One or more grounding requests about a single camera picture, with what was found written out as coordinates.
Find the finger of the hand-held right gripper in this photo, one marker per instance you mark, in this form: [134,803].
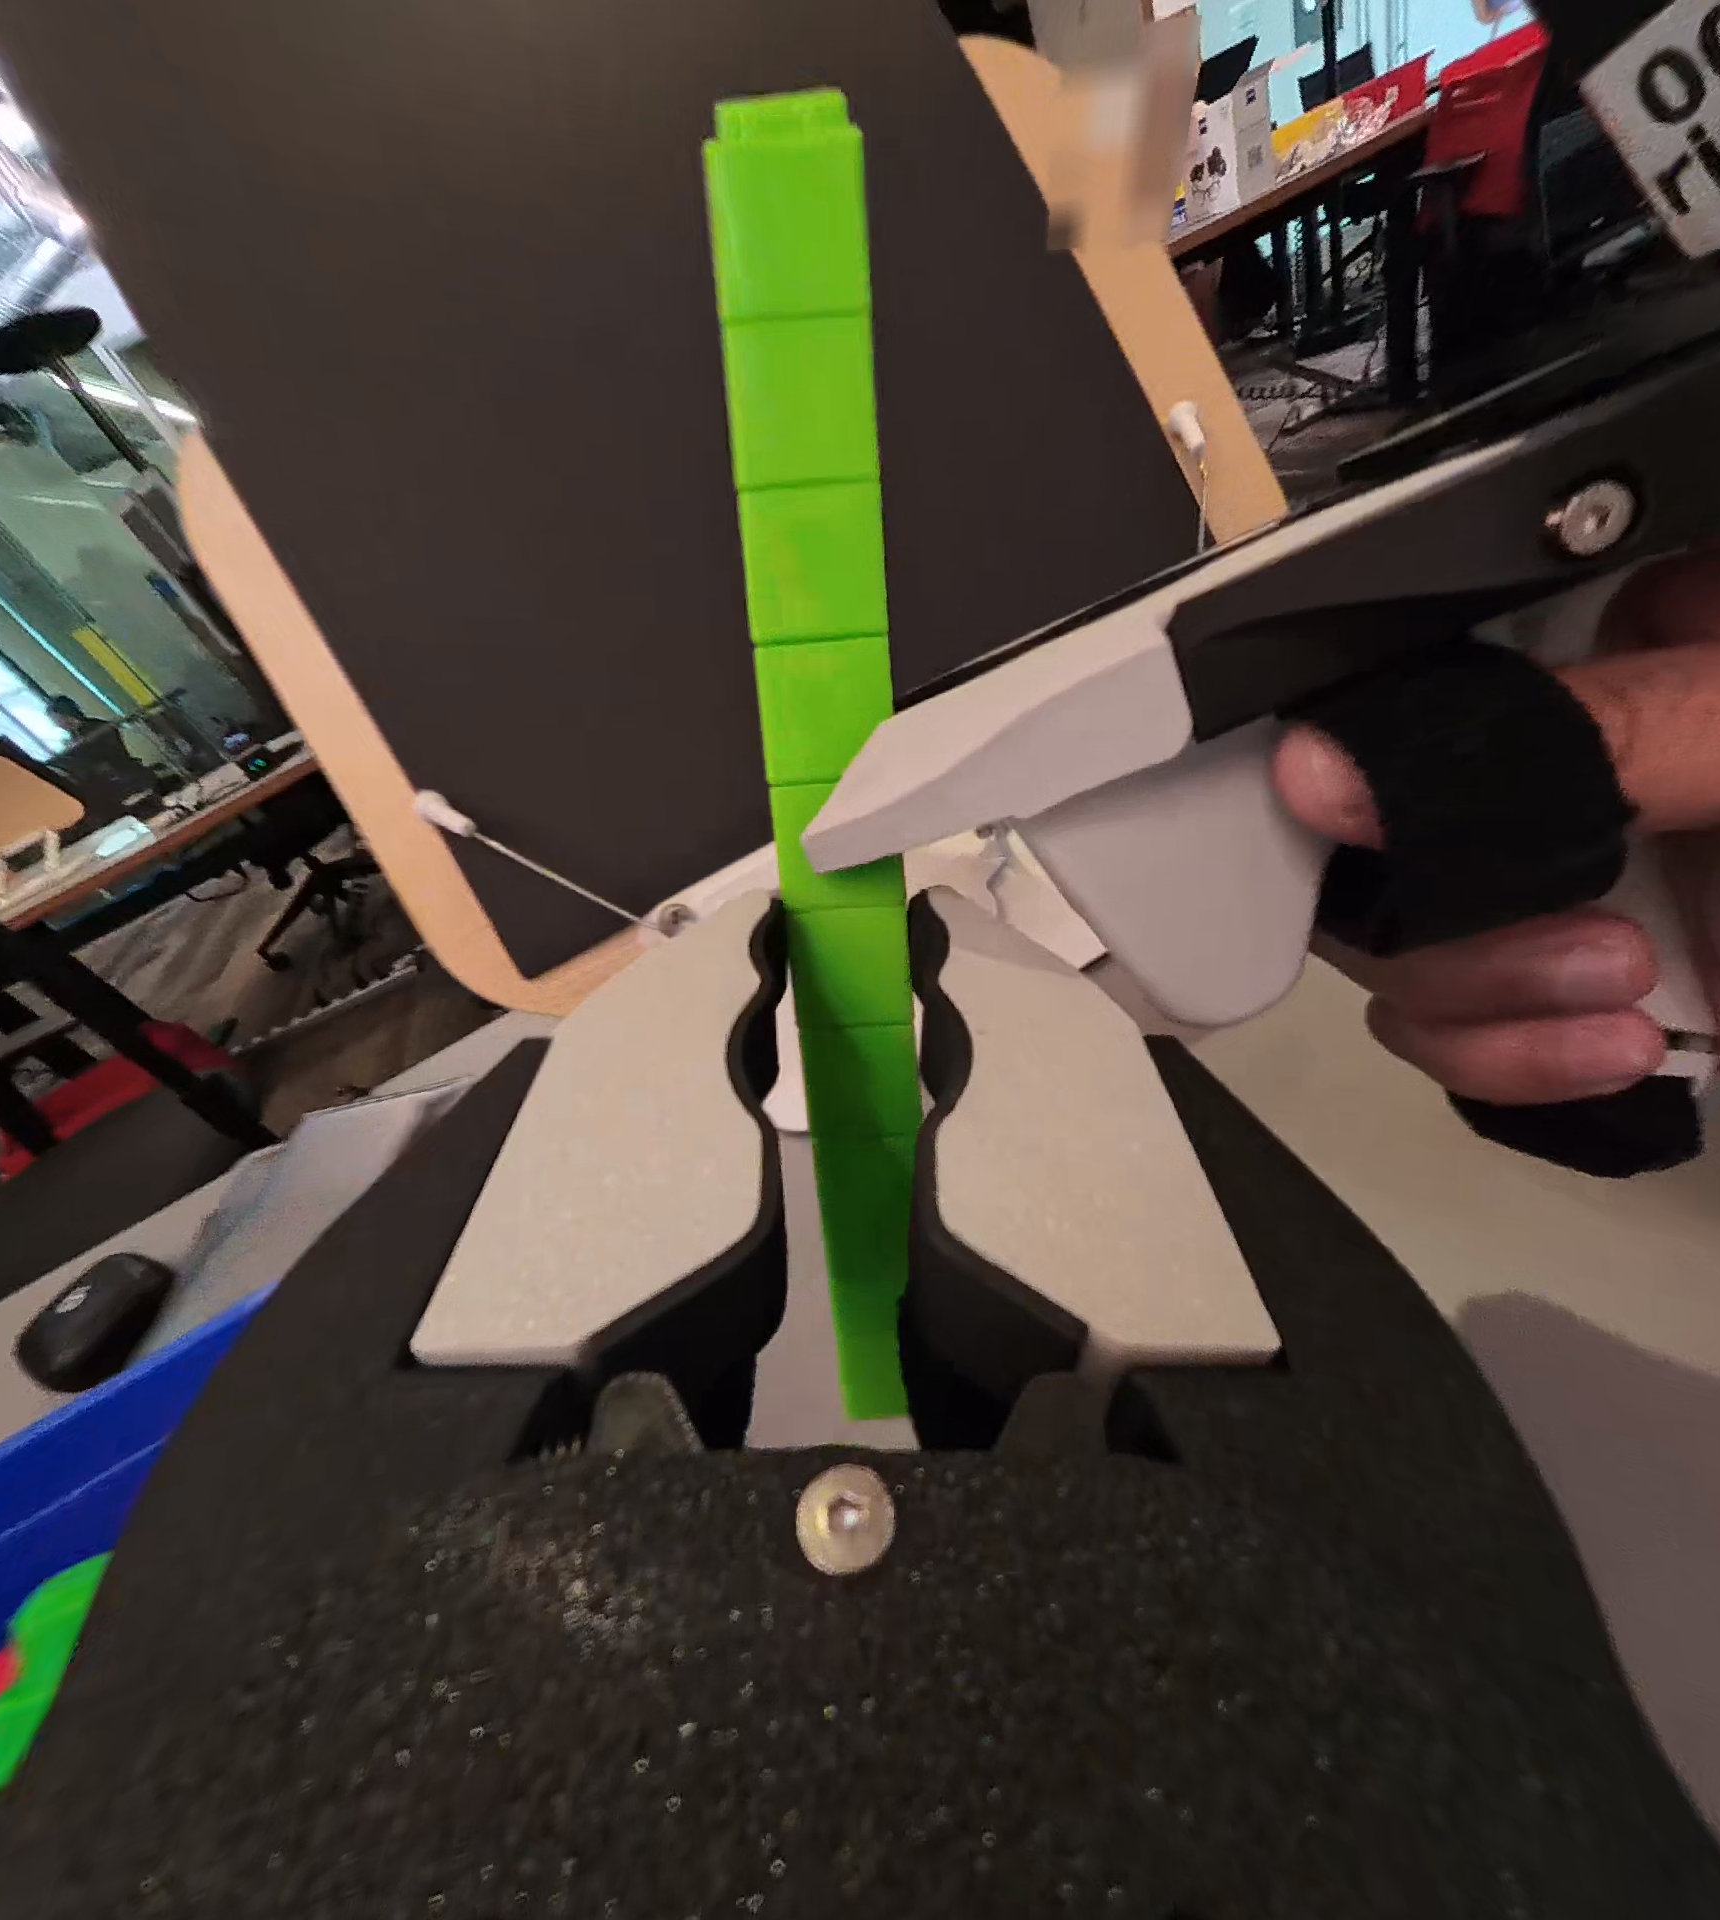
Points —
[1015,732]
[1044,936]

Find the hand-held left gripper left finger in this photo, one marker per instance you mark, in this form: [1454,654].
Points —
[610,1184]

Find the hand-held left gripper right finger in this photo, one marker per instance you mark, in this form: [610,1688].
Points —
[1097,1184]

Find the lime green segmented stick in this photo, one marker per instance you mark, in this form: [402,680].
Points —
[806,453]

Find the blue plastic bin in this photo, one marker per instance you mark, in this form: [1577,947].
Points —
[51,1500]

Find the white printed box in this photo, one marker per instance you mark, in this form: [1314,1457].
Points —
[1225,149]

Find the black computer mouse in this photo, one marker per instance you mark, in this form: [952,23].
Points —
[99,1321]

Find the black board with wooden rim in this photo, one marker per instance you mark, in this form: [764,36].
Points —
[426,372]

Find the black floor lamp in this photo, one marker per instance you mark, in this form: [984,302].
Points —
[40,341]

